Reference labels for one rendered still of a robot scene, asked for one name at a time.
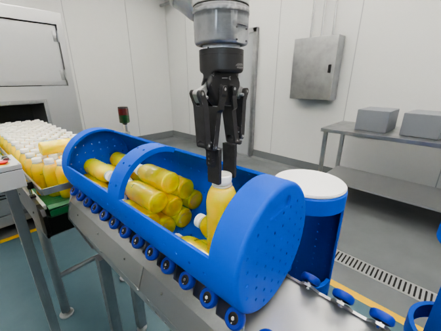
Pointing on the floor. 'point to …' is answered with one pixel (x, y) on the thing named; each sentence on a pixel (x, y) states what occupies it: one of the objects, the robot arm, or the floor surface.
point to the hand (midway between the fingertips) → (222, 163)
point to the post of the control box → (32, 257)
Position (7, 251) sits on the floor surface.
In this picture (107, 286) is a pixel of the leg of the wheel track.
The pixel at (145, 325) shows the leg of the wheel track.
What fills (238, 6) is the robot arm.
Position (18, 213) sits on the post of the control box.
